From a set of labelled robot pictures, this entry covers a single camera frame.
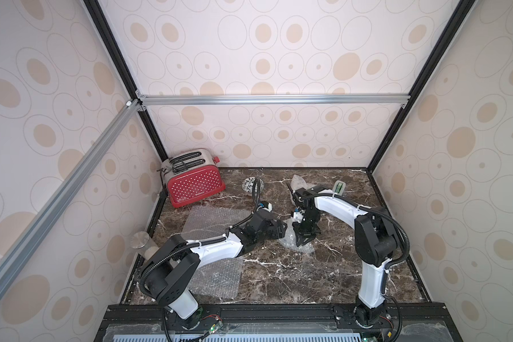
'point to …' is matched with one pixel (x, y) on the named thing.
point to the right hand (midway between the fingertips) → (305, 242)
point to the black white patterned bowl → (247, 184)
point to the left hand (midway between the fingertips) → (288, 226)
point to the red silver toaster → (192, 175)
